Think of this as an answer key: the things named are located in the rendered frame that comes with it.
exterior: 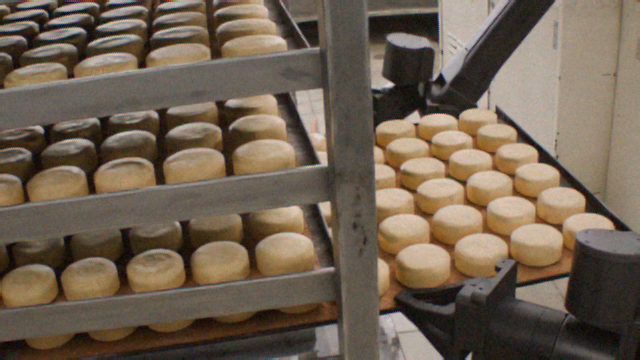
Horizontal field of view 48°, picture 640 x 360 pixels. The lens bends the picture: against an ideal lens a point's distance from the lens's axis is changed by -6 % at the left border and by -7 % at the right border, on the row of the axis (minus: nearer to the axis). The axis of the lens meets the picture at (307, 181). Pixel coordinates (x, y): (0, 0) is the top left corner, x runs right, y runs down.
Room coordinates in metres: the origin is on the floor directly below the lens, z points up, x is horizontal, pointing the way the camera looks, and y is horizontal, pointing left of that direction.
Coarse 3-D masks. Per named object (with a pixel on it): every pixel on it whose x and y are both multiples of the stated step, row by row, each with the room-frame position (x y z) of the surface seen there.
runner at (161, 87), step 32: (192, 64) 0.51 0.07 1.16; (224, 64) 0.51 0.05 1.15; (256, 64) 0.52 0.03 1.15; (288, 64) 0.52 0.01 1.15; (320, 64) 0.52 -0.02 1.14; (0, 96) 0.49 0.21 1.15; (32, 96) 0.50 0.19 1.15; (64, 96) 0.50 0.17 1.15; (96, 96) 0.50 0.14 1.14; (128, 96) 0.51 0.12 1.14; (160, 96) 0.51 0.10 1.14; (192, 96) 0.51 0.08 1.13; (224, 96) 0.51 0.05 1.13; (0, 128) 0.49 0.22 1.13
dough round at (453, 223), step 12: (444, 216) 0.66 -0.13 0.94; (456, 216) 0.66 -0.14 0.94; (468, 216) 0.65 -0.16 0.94; (480, 216) 0.65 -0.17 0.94; (444, 228) 0.64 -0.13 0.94; (456, 228) 0.64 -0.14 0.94; (468, 228) 0.63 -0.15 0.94; (480, 228) 0.64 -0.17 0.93; (444, 240) 0.64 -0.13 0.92; (456, 240) 0.63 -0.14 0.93
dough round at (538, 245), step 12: (528, 228) 0.62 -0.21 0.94; (540, 228) 0.61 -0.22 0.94; (552, 228) 0.61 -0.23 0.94; (516, 240) 0.60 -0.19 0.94; (528, 240) 0.60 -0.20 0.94; (540, 240) 0.59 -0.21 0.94; (552, 240) 0.59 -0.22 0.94; (516, 252) 0.59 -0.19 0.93; (528, 252) 0.58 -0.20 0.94; (540, 252) 0.58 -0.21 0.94; (552, 252) 0.58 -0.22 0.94; (528, 264) 0.58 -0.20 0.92; (540, 264) 0.58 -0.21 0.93
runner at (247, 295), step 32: (192, 288) 0.51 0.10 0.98; (224, 288) 0.51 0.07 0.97; (256, 288) 0.51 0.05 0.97; (288, 288) 0.52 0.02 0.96; (320, 288) 0.52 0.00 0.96; (0, 320) 0.49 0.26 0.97; (32, 320) 0.49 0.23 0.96; (64, 320) 0.50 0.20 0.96; (96, 320) 0.50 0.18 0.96; (128, 320) 0.50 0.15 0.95; (160, 320) 0.50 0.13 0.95
